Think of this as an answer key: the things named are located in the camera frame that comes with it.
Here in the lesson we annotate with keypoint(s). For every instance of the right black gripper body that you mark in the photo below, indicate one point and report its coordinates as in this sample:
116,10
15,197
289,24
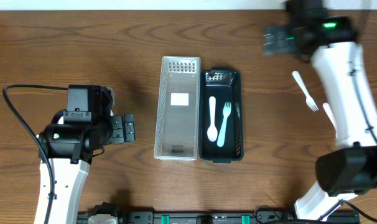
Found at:
274,40

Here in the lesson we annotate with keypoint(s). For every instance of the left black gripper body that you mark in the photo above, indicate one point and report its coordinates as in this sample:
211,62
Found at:
128,127

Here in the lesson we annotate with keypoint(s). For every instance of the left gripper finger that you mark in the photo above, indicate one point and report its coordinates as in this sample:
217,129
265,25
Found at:
129,132
128,117

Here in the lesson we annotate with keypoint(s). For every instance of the white plastic fork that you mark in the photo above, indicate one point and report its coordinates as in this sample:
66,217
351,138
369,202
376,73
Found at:
330,115
308,99

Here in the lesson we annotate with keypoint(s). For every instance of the pale pink plastic fork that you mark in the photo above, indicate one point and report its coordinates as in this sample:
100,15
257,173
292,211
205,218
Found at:
212,131

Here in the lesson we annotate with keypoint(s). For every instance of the mint green plastic fork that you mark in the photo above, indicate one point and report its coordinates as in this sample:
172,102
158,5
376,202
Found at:
222,134

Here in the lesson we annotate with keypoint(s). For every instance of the dark green plastic basket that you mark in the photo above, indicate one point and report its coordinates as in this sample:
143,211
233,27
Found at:
219,86

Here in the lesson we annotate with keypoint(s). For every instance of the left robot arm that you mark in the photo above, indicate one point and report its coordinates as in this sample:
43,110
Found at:
69,141

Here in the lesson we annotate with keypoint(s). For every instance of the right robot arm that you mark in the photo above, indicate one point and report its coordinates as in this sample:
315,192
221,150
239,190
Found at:
330,44

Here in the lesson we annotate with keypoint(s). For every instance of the clear perforated plastic basket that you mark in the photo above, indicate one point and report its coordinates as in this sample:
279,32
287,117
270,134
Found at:
178,109

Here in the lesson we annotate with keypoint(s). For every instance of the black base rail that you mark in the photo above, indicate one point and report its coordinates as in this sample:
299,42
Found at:
110,213

